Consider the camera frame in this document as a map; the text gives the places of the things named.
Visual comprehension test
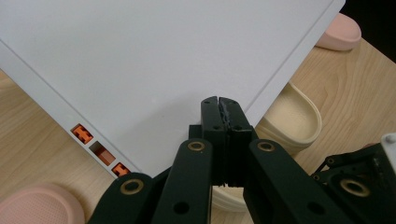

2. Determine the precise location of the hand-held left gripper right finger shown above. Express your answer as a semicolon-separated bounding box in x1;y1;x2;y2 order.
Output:
219;96;260;189

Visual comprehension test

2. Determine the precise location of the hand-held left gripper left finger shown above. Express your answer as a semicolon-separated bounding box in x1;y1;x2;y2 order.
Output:
188;95;227;185

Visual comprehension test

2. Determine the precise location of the beige slipper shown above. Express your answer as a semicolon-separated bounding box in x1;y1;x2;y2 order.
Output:
254;81;323;157

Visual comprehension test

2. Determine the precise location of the pink slipper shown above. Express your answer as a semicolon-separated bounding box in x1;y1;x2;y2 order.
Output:
314;12;362;52
0;182;86;224

